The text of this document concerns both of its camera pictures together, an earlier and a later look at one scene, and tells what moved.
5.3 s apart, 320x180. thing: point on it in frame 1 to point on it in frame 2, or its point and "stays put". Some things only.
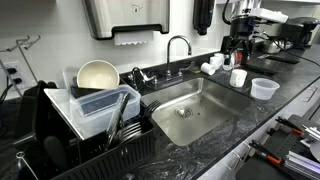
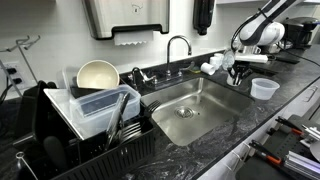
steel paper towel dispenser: x=105 y=17 stays put
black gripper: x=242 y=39 to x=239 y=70
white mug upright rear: x=220 y=58 stays put
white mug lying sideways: x=207 y=68 stays put
